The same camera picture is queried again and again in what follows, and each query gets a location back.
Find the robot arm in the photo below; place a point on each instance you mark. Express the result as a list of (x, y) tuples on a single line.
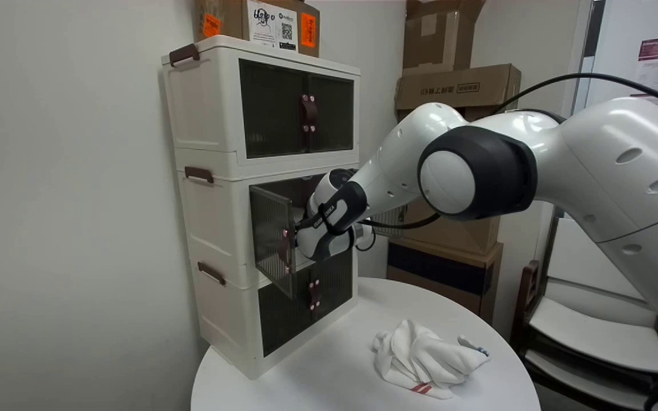
[(603, 165)]

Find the dark ribbed cabinet door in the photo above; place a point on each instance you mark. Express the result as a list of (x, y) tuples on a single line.
[(269, 234), (334, 114), (272, 108), (283, 325), (389, 224), (334, 285)]

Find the white stacking storage cabinet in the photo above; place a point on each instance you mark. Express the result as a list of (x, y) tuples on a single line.
[(209, 142)]

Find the white towel with red stripe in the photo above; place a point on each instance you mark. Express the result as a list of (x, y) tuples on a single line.
[(420, 357)]

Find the brown side latch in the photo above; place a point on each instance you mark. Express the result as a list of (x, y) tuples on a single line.
[(183, 54), (199, 173)]

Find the stack of cardboard boxes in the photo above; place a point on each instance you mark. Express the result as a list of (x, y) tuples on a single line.
[(454, 85)]

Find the cardboard box with labels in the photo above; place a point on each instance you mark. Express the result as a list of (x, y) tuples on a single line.
[(232, 20)]

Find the white and dark wooden chair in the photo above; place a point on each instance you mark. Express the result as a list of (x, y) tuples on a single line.
[(592, 331)]

